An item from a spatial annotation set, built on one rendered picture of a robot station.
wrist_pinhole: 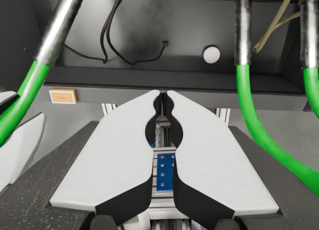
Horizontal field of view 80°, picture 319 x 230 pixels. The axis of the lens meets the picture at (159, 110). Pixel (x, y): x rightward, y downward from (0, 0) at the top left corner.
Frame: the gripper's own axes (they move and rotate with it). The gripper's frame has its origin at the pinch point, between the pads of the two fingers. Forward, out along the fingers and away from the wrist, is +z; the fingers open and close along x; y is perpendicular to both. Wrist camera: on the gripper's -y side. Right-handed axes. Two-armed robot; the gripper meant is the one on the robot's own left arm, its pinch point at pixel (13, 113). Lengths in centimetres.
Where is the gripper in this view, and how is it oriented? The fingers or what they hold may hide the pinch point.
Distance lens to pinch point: 18.8
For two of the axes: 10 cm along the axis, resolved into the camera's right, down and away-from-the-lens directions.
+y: -3.2, 2.1, 9.2
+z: 5.6, -7.4, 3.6
